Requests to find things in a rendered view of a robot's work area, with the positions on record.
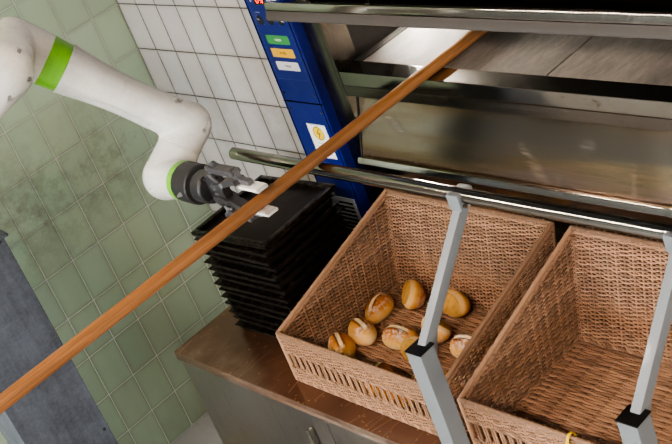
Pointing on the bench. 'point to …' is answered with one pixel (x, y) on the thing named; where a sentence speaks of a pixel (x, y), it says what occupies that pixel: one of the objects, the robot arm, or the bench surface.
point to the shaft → (228, 226)
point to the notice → (318, 134)
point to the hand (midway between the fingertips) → (258, 198)
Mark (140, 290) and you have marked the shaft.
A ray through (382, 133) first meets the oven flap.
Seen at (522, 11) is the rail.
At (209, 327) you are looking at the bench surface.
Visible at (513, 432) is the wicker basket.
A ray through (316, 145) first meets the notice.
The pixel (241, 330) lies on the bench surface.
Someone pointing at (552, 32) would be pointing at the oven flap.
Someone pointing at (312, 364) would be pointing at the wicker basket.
